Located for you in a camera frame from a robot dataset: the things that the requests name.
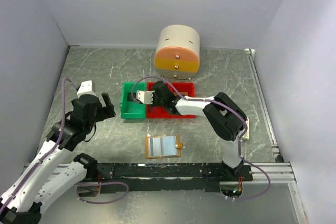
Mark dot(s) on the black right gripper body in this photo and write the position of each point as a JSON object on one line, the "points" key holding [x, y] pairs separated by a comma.
{"points": [[158, 102]]}

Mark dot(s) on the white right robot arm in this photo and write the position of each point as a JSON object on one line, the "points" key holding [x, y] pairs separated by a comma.
{"points": [[225, 117]]}

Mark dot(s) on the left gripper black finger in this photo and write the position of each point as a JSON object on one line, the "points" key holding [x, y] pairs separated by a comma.
{"points": [[106, 99], [108, 112]]}

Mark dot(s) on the gold VIP card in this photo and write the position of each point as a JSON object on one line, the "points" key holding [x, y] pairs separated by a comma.
{"points": [[180, 93]]}

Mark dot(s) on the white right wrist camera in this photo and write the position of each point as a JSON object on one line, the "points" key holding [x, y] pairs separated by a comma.
{"points": [[145, 97]]}

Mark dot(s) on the green plastic bin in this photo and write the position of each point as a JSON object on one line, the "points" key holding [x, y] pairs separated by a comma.
{"points": [[132, 110]]}

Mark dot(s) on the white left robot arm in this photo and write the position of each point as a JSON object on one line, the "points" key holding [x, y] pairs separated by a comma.
{"points": [[35, 191]]}

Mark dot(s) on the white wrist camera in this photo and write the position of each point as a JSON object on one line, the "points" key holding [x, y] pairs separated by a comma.
{"points": [[145, 97], [86, 87]]}

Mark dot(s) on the round three-drawer mini cabinet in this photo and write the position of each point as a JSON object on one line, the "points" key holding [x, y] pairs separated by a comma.
{"points": [[177, 54]]}

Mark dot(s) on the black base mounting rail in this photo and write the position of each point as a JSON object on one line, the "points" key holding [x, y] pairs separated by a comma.
{"points": [[208, 177]]}

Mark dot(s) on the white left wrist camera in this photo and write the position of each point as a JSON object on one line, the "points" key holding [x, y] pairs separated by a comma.
{"points": [[86, 87]]}

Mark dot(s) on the black card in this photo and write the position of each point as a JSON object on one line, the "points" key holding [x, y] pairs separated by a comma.
{"points": [[131, 97]]}

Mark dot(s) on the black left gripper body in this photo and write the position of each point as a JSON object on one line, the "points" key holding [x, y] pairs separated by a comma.
{"points": [[95, 117]]}

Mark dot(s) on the red bin with silver card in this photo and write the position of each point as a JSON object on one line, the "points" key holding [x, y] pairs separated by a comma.
{"points": [[156, 112]]}

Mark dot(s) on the white red card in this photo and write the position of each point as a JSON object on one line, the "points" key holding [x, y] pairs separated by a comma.
{"points": [[246, 136]]}

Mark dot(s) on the red bin with gold card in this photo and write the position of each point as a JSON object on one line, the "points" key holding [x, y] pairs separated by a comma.
{"points": [[184, 87]]}

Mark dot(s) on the tan leather card holder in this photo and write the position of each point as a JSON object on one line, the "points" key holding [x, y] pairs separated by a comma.
{"points": [[171, 146]]}

